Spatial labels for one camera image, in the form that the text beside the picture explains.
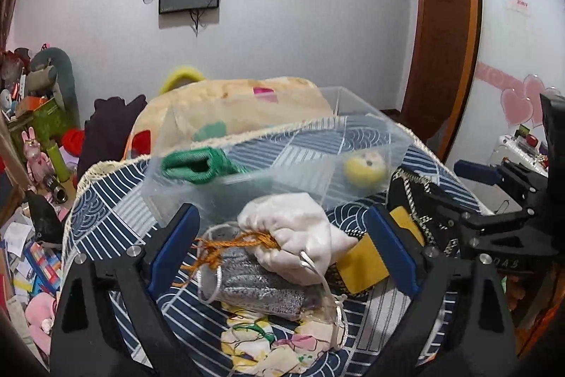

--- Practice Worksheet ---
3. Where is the yellow plush ball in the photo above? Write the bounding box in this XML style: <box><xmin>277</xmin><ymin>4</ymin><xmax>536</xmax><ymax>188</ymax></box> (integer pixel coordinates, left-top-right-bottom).
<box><xmin>344</xmin><ymin>151</ymin><xmax>387</xmax><ymax>188</ymax></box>

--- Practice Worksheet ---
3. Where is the white drawstring pouch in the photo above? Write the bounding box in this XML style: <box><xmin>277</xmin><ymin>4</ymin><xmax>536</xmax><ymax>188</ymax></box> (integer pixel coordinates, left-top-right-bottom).
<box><xmin>238</xmin><ymin>192</ymin><xmax>357</xmax><ymax>286</ymax></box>

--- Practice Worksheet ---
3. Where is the green knitted cloth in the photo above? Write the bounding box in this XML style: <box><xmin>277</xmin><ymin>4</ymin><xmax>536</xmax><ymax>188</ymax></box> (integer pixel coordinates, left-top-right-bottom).
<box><xmin>160</xmin><ymin>147</ymin><xmax>247</xmax><ymax>185</ymax></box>

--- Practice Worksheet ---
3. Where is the black bag with chain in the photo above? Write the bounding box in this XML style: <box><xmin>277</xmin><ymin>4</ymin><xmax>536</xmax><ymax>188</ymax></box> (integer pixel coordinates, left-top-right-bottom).
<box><xmin>326</xmin><ymin>167</ymin><xmax>459</xmax><ymax>298</ymax></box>

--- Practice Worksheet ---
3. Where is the pink plush toy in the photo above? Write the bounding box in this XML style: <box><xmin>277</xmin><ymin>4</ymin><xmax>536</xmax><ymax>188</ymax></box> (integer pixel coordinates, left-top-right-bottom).
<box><xmin>25</xmin><ymin>292</ymin><xmax>58</xmax><ymax>356</ymax></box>

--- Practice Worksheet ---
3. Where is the brown wooden door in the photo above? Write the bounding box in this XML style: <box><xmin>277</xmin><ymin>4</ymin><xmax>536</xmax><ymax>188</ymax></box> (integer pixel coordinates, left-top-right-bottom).
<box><xmin>399</xmin><ymin>0</ymin><xmax>482</xmax><ymax>160</ymax></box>

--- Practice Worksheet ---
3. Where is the blue white patterned tablecloth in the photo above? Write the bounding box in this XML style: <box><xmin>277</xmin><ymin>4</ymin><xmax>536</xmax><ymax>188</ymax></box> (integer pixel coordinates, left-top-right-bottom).
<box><xmin>64</xmin><ymin>142</ymin><xmax>487</xmax><ymax>376</ymax></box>

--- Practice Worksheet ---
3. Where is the clear plastic storage box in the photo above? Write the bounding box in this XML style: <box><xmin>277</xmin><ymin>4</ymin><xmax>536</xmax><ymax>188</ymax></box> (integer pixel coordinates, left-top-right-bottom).
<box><xmin>141</xmin><ymin>87</ymin><xmax>412</xmax><ymax>226</ymax></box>

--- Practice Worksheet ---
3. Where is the floral cream cloth pouch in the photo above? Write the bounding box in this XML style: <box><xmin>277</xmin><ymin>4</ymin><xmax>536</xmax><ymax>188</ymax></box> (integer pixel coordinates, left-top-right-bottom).
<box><xmin>220</xmin><ymin>302</ymin><xmax>349</xmax><ymax>376</ymax></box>

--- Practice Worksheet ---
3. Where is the grey glitter pouch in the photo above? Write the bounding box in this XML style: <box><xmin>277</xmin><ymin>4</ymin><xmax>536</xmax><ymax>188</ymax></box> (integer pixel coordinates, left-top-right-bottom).
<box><xmin>197</xmin><ymin>248</ymin><xmax>324</xmax><ymax>320</ymax></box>

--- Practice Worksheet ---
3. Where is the green bottle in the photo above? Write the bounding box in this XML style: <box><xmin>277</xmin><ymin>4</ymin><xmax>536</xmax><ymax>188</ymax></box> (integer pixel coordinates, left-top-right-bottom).
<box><xmin>46</xmin><ymin>141</ymin><xmax>70</xmax><ymax>183</ymax></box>

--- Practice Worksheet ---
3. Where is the pink rabbit figurine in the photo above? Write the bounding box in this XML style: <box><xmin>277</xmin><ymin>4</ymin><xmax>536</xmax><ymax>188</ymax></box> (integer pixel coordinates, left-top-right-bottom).
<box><xmin>21</xmin><ymin>126</ymin><xmax>55</xmax><ymax>187</ymax></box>

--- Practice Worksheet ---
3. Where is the red plush item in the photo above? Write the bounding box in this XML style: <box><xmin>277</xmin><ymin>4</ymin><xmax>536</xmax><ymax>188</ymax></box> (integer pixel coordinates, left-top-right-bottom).
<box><xmin>61</xmin><ymin>128</ymin><xmax>85</xmax><ymax>157</ymax></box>

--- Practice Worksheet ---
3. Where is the dark purple garment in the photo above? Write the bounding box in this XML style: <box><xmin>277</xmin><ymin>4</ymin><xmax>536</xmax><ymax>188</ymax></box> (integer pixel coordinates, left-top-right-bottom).
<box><xmin>77</xmin><ymin>95</ymin><xmax>148</xmax><ymax>181</ymax></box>

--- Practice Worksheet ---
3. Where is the green cardboard box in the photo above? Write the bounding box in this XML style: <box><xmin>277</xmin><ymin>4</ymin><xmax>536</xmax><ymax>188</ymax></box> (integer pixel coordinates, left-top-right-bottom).
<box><xmin>8</xmin><ymin>99</ymin><xmax>77</xmax><ymax>150</ymax></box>

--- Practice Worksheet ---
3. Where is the beige patchwork plush blanket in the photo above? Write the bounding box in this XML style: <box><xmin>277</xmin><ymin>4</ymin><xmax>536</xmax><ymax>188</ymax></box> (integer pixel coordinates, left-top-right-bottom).
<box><xmin>124</xmin><ymin>77</ymin><xmax>333</xmax><ymax>160</ymax></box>

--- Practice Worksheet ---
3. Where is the grey green plush toy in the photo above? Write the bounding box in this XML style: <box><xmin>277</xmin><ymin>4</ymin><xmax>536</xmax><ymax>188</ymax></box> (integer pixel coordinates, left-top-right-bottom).
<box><xmin>25</xmin><ymin>47</ymin><xmax>79</xmax><ymax>125</ymax></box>

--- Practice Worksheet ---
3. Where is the yellow plush ring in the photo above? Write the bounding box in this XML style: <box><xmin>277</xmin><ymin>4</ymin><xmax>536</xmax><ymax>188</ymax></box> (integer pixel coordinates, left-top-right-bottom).
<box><xmin>157</xmin><ymin>65</ymin><xmax>207</xmax><ymax>96</ymax></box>

